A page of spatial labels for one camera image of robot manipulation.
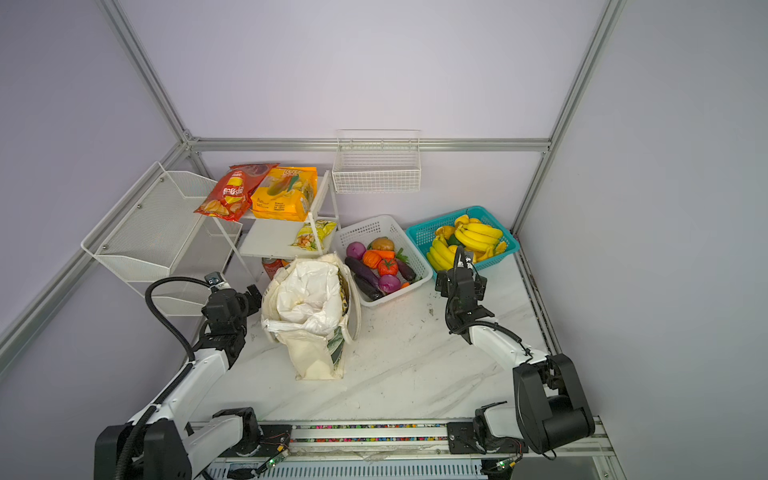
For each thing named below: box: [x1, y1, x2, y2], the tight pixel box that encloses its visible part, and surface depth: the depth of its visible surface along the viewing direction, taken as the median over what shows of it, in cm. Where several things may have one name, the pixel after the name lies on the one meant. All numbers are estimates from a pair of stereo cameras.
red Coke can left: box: [262, 257, 283, 281], surface depth 100 cm
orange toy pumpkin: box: [362, 250, 383, 269], surface depth 106 cm
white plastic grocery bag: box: [261, 261, 343, 336], surface depth 81 cm
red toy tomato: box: [378, 258, 399, 276], surface depth 105 cm
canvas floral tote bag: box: [261, 254, 361, 381], surface depth 78 cm
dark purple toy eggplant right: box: [396, 258, 417, 281], surface depth 106 cm
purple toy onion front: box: [378, 274, 401, 294], surface depth 98 cm
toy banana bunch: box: [454, 222, 503, 251], surface depth 106 cm
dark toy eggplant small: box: [354, 275, 385, 301], surface depth 100 cm
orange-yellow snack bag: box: [251, 166, 319, 222], surface depth 78 cm
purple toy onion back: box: [346, 241, 367, 260], surface depth 109 cm
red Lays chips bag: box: [194, 163, 280, 222], surface depth 81 cm
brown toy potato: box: [372, 236, 395, 251], surface depth 113 cm
